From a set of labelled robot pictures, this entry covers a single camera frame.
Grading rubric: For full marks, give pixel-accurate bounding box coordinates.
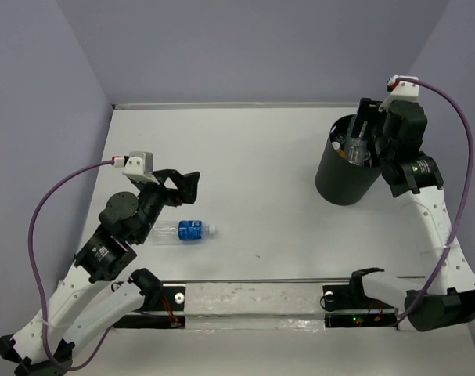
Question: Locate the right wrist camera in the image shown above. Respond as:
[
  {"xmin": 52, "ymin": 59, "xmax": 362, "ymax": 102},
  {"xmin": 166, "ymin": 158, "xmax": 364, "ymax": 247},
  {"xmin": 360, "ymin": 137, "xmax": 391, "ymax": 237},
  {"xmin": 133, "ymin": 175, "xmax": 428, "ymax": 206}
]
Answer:
[{"xmin": 378, "ymin": 75, "xmax": 419, "ymax": 112}]

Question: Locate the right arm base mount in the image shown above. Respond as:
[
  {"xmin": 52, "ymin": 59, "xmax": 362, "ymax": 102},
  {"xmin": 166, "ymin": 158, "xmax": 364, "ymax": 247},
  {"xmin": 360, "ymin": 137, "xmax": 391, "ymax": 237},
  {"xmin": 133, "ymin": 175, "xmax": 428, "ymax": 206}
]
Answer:
[{"xmin": 319, "ymin": 268, "xmax": 398, "ymax": 329}]

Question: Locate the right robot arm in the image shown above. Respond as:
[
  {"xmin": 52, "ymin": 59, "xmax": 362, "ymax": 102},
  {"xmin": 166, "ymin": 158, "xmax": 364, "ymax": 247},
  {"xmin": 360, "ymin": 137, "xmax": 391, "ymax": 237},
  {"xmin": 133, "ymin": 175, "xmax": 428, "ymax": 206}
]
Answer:
[{"xmin": 347, "ymin": 99, "xmax": 475, "ymax": 331}]

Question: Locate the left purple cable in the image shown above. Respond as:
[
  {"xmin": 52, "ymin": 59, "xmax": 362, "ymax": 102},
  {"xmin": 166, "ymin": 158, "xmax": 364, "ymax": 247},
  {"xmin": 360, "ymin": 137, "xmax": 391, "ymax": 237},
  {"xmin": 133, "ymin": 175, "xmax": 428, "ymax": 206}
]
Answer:
[{"xmin": 27, "ymin": 158, "xmax": 127, "ymax": 371}]

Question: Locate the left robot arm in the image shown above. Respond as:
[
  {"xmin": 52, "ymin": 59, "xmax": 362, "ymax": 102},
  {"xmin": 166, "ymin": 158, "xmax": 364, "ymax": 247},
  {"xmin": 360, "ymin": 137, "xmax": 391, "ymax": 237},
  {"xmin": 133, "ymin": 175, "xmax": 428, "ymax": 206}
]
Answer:
[{"xmin": 0, "ymin": 169, "xmax": 200, "ymax": 375}]

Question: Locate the orange juice bottle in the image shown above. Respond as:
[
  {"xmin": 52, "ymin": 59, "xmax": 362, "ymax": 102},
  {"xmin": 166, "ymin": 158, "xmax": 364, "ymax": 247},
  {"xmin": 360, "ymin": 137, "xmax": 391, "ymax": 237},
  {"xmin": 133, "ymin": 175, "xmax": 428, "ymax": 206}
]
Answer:
[{"xmin": 332, "ymin": 141, "xmax": 346, "ymax": 158}]

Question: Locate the blue label water bottle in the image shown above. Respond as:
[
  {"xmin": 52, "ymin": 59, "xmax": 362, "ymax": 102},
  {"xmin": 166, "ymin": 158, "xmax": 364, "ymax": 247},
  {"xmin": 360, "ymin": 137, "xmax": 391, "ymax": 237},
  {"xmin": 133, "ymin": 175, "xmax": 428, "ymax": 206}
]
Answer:
[{"xmin": 147, "ymin": 220, "xmax": 218, "ymax": 245}]

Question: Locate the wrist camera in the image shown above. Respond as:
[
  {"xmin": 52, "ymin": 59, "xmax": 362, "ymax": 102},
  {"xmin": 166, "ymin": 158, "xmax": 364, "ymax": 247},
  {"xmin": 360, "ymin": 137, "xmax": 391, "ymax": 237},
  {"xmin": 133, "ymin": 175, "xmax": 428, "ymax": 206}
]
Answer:
[
  {"xmin": 378, "ymin": 75, "xmax": 419, "ymax": 112},
  {"xmin": 123, "ymin": 151, "xmax": 158, "ymax": 183}
]

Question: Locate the clear unlabeled bottle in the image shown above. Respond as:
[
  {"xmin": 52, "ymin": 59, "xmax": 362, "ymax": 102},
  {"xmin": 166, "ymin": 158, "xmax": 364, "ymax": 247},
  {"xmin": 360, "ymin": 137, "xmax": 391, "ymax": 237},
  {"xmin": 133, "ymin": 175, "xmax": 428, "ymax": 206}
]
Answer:
[{"xmin": 347, "ymin": 115, "xmax": 368, "ymax": 139}]

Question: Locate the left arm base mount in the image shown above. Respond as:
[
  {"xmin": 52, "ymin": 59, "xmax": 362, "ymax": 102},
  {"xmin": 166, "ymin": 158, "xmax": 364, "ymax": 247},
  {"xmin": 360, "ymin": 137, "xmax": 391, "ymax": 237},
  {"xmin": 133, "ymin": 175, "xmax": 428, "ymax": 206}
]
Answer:
[{"xmin": 113, "ymin": 268, "xmax": 186, "ymax": 330}]

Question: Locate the black cylindrical bin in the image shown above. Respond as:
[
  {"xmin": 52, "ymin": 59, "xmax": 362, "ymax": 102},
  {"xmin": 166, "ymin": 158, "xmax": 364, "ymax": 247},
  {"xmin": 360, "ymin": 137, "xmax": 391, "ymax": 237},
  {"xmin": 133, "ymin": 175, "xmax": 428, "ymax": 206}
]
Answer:
[{"xmin": 315, "ymin": 114, "xmax": 381, "ymax": 206}]

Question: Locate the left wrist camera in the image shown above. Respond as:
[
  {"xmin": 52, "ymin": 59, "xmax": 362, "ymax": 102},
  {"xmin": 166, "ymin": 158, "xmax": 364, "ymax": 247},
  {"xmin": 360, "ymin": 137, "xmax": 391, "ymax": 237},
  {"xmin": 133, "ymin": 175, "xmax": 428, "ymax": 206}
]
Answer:
[{"xmin": 123, "ymin": 151, "xmax": 158, "ymax": 183}]

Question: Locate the red cap bottle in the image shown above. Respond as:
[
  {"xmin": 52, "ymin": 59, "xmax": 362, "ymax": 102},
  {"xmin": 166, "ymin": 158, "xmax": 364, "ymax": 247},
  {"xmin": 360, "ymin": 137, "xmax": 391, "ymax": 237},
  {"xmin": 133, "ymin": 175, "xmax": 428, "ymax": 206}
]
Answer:
[{"xmin": 344, "ymin": 137, "xmax": 371, "ymax": 167}]

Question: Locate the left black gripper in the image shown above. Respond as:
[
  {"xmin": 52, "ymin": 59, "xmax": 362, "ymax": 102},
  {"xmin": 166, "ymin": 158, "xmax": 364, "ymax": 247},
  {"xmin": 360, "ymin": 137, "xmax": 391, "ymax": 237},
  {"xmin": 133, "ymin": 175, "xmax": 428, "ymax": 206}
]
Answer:
[{"xmin": 135, "ymin": 168, "xmax": 201, "ymax": 243}]

